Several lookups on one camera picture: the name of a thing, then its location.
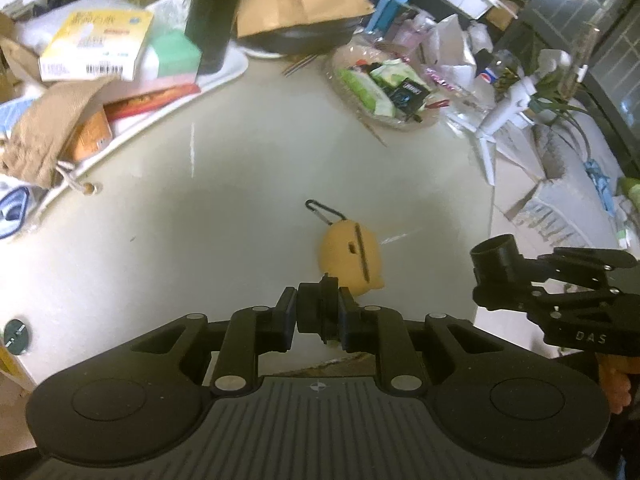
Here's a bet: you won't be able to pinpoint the black packet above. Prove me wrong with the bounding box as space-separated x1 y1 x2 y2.
390 77 434 114

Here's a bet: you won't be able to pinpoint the yellow pig-shaped case with carabiner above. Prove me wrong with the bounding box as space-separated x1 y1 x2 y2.
305 199 387 293

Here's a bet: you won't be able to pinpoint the cola bottle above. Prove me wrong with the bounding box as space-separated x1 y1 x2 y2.
472 50 521 101

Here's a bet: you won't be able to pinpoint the white tray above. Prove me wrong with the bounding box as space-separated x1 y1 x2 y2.
0 40 250 212

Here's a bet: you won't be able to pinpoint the thin wooden stick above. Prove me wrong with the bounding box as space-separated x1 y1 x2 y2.
356 110 389 149

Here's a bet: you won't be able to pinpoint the blue white packet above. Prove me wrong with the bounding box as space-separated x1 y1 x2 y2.
0 185 31 241

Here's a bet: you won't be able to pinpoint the wooden chopsticks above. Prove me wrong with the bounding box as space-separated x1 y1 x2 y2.
282 52 321 77

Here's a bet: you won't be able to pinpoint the black thermos bottle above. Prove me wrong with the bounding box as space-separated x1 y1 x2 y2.
185 0 251 75

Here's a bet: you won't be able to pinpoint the small black mount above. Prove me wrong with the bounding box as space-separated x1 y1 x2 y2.
296 273 347 347

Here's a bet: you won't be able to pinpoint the yellow white box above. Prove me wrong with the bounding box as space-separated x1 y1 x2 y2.
39 8 155 82

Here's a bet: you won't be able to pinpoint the green white packet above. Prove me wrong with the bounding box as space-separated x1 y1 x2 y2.
337 67 396 119

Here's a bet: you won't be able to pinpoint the red flat packet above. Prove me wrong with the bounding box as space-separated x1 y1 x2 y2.
102 84 201 121

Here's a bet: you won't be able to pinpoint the green spider plant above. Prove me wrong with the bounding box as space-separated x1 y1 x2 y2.
530 50 603 128

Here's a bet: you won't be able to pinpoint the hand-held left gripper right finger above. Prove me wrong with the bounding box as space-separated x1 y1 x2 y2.
339 287 507 396

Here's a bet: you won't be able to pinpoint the green wipes packet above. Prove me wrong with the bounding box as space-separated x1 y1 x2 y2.
370 58 426 89

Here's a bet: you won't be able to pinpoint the kraft paper envelope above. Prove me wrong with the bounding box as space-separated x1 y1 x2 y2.
236 0 375 39

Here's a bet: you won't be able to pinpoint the orange packet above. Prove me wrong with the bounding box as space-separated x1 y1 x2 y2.
65 110 114 161

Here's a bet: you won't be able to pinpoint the white plastic bag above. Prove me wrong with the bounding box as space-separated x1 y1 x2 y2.
435 14 479 76

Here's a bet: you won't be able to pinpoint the white gimbal tripod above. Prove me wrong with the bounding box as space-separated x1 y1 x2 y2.
445 67 544 186

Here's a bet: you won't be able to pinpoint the blue box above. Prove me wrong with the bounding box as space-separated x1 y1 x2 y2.
367 0 414 34

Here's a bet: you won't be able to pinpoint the black cylinder part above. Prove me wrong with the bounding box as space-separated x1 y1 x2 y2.
470 234 525 306

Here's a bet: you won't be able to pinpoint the person's right hand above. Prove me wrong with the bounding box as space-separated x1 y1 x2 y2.
597 352 634 414

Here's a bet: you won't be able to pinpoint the green tissue pack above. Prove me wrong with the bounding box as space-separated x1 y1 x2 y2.
145 30 202 86

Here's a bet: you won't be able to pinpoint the clear bag of snacks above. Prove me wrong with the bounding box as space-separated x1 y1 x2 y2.
325 45 451 131

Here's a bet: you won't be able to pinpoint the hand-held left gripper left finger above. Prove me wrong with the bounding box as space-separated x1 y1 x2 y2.
129 286 297 396

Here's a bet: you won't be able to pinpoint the green screw disc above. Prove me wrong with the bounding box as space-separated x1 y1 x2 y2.
2 317 32 356

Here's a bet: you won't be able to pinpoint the grey knit blanket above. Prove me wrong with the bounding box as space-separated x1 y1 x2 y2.
500 110 640 261

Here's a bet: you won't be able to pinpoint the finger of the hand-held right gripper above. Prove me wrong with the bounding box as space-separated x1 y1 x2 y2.
472 284 621 314
520 247 640 286

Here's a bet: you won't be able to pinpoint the brown drawstring bag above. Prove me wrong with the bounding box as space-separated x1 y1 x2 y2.
0 76 121 196

